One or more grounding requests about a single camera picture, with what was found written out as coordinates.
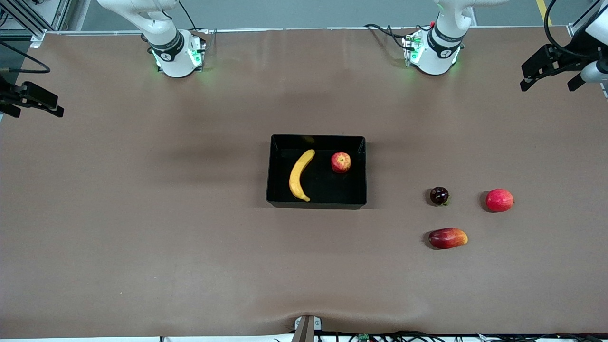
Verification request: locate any small red yellow apple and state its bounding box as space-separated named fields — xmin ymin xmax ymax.
xmin=331 ymin=152 xmax=352 ymax=174

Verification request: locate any black plastic box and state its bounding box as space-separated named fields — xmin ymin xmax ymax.
xmin=266 ymin=134 xmax=367 ymax=209

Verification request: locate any yellow banana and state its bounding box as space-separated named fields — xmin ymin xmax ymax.
xmin=289 ymin=149 xmax=316 ymax=202

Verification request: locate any red peach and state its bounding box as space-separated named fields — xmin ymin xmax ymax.
xmin=485 ymin=189 xmax=514 ymax=213

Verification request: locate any red mango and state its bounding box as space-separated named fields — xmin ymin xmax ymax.
xmin=428 ymin=227 xmax=468 ymax=250

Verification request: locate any brown table cover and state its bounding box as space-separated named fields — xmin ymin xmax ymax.
xmin=0 ymin=26 xmax=608 ymax=339

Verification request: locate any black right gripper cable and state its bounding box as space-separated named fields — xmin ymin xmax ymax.
xmin=0 ymin=42 xmax=51 ymax=75

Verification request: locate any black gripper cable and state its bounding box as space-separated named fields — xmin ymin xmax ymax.
xmin=0 ymin=42 xmax=51 ymax=75
xmin=544 ymin=0 xmax=578 ymax=60

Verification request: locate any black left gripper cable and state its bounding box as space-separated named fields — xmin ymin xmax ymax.
xmin=544 ymin=0 xmax=578 ymax=60

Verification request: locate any black left arm base cable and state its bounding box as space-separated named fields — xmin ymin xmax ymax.
xmin=365 ymin=23 xmax=414 ymax=50

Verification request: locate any black arm base cable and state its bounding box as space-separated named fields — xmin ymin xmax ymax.
xmin=365 ymin=23 xmax=414 ymax=50
xmin=178 ymin=0 xmax=209 ymax=53

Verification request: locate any black right arm base cable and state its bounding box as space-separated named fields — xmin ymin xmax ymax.
xmin=178 ymin=0 xmax=209 ymax=53

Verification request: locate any grey metal table bracket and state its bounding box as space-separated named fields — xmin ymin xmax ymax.
xmin=292 ymin=315 xmax=323 ymax=342

